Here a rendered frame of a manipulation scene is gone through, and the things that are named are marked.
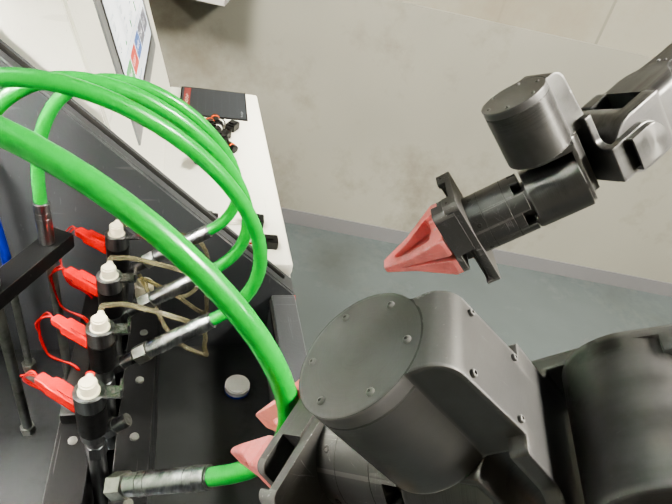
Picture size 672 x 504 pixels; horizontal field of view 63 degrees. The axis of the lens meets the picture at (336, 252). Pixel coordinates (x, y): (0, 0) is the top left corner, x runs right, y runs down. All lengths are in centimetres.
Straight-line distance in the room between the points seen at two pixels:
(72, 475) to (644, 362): 57
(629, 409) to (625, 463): 2
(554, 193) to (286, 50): 195
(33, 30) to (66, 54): 4
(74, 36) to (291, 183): 196
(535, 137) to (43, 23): 55
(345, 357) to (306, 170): 238
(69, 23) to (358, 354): 60
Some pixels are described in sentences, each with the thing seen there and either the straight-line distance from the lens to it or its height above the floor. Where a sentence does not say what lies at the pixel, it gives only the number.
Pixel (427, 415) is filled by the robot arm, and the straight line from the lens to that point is 20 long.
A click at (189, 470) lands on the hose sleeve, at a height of 117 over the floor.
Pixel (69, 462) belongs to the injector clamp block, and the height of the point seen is 98.
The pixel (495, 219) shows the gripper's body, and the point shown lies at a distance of 52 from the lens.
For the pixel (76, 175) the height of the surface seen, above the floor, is 141.
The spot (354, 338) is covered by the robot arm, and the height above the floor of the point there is 140.
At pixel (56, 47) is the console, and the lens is 75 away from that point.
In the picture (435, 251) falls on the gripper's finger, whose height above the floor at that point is 127.
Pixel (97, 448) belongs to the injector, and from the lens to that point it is 62.
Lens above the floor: 156
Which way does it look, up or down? 37 degrees down
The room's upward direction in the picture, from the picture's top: 13 degrees clockwise
